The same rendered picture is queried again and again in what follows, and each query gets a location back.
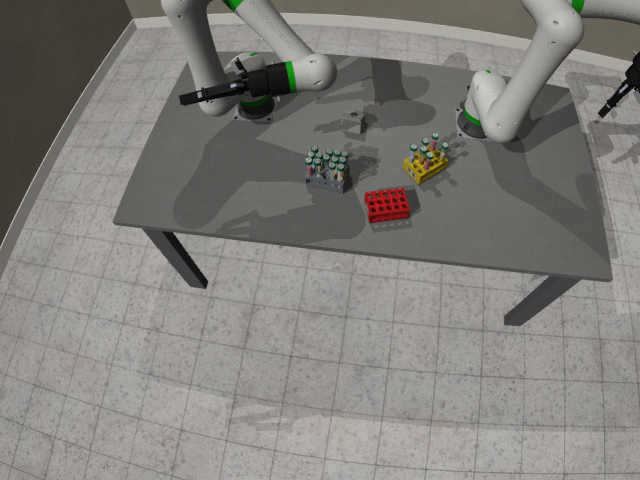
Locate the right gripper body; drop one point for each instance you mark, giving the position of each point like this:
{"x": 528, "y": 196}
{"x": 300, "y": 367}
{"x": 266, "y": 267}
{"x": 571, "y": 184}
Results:
{"x": 256, "y": 83}

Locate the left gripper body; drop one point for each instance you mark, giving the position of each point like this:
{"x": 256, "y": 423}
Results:
{"x": 633, "y": 77}

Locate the yellow tube rack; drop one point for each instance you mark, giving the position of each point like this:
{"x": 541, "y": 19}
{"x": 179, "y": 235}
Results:
{"x": 413, "y": 172}

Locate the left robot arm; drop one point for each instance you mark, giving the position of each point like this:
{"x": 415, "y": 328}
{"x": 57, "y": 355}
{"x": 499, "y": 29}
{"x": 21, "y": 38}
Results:
{"x": 559, "y": 29}

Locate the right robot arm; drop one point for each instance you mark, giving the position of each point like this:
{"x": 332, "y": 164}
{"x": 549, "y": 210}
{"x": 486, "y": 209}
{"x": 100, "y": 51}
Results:
{"x": 190, "y": 22}

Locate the pink tube with green cap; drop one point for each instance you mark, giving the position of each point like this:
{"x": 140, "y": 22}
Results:
{"x": 435, "y": 136}
{"x": 429, "y": 156}

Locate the sample tube with pale yellow liquid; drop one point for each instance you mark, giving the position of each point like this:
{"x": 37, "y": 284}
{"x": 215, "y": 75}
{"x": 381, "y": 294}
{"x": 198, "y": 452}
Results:
{"x": 443, "y": 151}

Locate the red rack with round wells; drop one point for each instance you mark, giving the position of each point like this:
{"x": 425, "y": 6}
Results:
{"x": 389, "y": 213}

